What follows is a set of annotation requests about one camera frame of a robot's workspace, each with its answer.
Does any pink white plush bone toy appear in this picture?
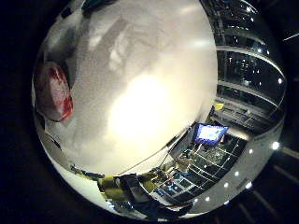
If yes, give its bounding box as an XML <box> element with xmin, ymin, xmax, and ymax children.
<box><xmin>33</xmin><ymin>61</ymin><xmax>75</xmax><ymax>123</ymax></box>

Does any yellow-green chair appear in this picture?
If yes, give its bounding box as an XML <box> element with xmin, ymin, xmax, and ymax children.
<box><xmin>97</xmin><ymin>175</ymin><xmax>129</xmax><ymax>202</ymax></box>

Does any open laptop computer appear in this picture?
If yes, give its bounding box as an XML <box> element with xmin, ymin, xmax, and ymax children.
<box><xmin>169</xmin><ymin>122</ymin><xmax>230</xmax><ymax>161</ymax></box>

